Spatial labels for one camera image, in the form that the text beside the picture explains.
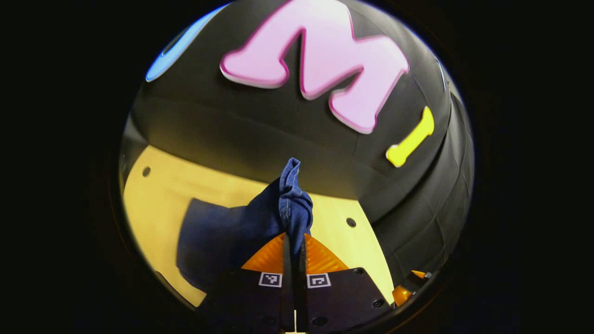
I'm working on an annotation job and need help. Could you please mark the blue jeans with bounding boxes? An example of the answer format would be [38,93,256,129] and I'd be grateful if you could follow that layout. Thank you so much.
[176,157,314,294]

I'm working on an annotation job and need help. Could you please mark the black backdrop cloth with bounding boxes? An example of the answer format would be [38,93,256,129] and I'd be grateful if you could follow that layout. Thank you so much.
[129,0,475,289]

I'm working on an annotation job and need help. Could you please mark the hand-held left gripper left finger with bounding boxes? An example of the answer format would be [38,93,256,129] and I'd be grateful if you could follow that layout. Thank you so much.
[199,232,296,333]

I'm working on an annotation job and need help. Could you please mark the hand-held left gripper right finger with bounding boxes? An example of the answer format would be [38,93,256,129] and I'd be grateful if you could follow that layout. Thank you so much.
[295,233,394,333]

